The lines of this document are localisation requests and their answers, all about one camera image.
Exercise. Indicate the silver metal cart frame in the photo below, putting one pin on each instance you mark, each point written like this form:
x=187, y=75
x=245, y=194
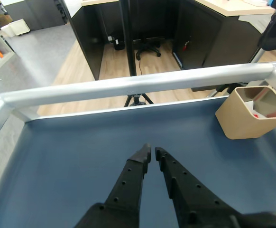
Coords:
x=128, y=85

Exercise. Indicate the beige box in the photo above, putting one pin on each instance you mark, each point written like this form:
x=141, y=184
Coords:
x=237, y=123

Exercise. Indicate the blue grey table mat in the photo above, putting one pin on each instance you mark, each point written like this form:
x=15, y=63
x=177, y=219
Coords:
x=81, y=154

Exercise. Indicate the grey cabinet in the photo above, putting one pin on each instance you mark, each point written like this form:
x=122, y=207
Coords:
x=38, y=14

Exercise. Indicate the black logitech webcam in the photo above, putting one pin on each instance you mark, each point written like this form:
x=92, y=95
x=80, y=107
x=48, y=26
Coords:
x=273, y=35

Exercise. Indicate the red cube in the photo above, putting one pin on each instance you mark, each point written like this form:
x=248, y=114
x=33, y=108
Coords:
x=256, y=116

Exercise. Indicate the black office chair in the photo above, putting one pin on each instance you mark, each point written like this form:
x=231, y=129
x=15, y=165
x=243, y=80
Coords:
x=147, y=48

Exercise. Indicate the small red hanging item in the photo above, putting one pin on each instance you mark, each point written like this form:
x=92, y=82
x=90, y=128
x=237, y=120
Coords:
x=186, y=46

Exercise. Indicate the black tripod stand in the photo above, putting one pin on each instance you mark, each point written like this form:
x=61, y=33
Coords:
x=129, y=47

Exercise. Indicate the black box white label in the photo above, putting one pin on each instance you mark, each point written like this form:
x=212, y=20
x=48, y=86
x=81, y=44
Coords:
x=115, y=44

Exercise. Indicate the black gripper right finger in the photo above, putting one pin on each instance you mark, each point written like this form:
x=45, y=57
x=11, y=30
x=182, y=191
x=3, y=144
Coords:
x=190, y=202

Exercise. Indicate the black desk beige top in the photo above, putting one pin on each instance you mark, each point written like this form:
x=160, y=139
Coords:
x=199, y=47

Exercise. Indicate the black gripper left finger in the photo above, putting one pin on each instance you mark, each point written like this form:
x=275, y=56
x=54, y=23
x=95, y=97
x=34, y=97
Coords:
x=126, y=190

